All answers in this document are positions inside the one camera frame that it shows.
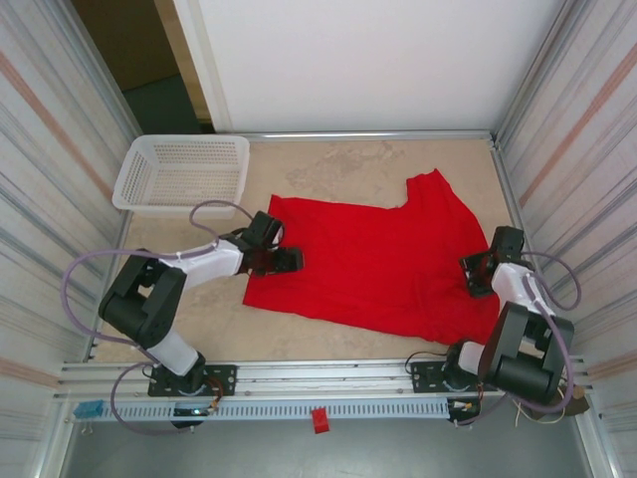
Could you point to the red t-shirt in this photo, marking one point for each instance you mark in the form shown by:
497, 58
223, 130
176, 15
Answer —
373, 259

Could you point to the white perforated plastic basket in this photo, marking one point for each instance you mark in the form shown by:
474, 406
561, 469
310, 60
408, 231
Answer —
174, 174

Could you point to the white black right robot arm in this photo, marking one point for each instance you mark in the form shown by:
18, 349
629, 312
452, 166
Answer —
512, 284

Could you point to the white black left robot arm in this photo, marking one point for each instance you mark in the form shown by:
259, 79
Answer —
209, 261

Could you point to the black controller board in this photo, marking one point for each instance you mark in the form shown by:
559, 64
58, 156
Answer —
194, 411
463, 406

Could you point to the small wooden disc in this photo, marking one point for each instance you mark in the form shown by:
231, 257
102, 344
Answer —
577, 393

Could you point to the aluminium table edge bar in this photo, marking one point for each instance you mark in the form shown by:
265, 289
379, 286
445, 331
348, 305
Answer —
398, 134

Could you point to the small red block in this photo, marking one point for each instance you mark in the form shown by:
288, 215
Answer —
321, 420

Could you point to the tan wooden door jamb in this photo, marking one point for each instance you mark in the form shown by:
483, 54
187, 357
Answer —
183, 60

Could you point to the brown wooden door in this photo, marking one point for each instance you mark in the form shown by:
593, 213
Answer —
124, 40

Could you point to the small blue block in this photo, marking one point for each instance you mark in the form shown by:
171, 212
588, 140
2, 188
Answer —
88, 409

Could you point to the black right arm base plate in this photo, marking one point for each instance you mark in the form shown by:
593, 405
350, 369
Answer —
423, 376

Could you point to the aluminium mounting rail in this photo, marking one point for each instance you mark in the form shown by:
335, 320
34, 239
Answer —
323, 373

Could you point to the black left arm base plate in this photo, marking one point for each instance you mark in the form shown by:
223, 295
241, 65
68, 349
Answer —
224, 378

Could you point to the aluminium frame post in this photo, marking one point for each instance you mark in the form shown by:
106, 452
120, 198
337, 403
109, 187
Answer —
532, 70
107, 70

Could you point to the white door frame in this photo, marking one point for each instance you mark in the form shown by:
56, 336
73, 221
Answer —
204, 60

